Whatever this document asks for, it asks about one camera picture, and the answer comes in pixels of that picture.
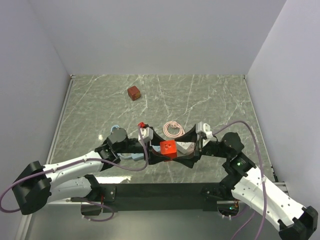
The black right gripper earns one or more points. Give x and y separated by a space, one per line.
189 161

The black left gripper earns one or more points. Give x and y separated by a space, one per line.
153 158

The white square socket adapter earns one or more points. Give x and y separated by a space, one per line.
181 147

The red cube socket adapter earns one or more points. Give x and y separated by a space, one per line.
168 148

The pink round power strip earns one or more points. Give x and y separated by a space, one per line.
190 147

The blue power strip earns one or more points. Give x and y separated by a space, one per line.
139 156

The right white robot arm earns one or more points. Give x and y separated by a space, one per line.
246 182

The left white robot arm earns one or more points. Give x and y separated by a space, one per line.
39 184

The black base beam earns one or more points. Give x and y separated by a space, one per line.
161 196

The dark red cube adapter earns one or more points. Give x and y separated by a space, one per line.
134 93

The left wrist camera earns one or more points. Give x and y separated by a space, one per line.
145 134

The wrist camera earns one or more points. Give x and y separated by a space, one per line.
145 134
203 130

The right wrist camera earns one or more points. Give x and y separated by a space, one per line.
203 130

